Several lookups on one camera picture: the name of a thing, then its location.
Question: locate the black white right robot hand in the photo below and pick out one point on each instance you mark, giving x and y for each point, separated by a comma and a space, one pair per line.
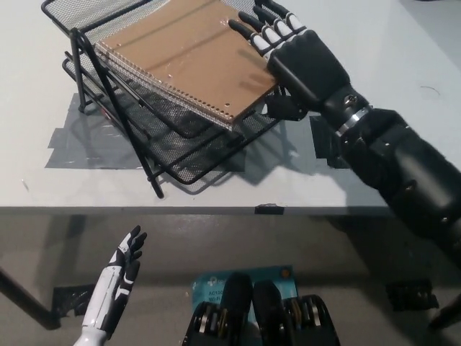
309, 68

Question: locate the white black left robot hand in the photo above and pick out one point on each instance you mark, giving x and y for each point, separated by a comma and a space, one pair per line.
108, 292

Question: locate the brown spiral notebook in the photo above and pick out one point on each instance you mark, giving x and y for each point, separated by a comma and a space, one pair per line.
187, 61

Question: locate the black mesh file tray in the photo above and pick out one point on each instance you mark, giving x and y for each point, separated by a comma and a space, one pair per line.
201, 169

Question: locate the black table leg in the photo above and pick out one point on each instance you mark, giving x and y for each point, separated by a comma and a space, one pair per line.
29, 306
446, 317

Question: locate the teal router box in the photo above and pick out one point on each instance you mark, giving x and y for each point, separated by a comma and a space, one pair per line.
212, 284

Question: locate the grey tape patch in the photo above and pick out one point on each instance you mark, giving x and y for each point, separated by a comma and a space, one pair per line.
75, 151

